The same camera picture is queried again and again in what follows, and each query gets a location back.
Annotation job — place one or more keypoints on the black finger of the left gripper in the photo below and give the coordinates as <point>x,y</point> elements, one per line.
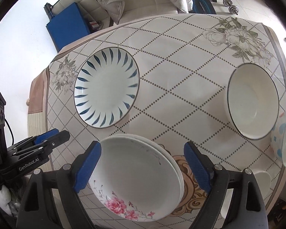
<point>49,144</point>

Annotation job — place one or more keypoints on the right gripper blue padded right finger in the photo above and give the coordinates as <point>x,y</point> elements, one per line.
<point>211,180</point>

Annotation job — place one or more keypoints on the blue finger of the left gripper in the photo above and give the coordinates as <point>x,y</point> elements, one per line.
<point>48,134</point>

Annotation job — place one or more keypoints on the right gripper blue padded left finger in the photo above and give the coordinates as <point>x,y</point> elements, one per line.
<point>71,179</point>

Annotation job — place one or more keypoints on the plain white small bowl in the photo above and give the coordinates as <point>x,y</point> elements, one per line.
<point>263,179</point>

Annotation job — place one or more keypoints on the blue leaf pattern plate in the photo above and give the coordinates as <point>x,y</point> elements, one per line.
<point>106,87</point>

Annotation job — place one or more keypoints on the polka dot white bowl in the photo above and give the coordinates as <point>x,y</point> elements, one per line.
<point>278,138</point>

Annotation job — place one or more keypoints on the black rimmed white bowl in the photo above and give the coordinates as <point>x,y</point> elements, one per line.
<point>251,101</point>

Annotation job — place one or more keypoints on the pink floral white plate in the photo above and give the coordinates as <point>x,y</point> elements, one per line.
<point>134,180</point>

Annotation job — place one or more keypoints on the white lower plate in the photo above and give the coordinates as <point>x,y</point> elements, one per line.
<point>164,152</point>

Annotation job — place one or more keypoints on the blue folded mat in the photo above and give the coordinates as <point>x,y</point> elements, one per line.
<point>67,27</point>

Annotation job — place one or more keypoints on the folded cream chair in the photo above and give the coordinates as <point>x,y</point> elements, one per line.
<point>96,17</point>

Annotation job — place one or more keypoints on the cream padded chair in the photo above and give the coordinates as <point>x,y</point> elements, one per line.
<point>138,9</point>

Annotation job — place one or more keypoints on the chrome dumbbell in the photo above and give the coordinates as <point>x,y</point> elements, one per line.
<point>233,9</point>

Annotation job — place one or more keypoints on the blue patterned bench pad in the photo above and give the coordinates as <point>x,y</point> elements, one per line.
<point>202,7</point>

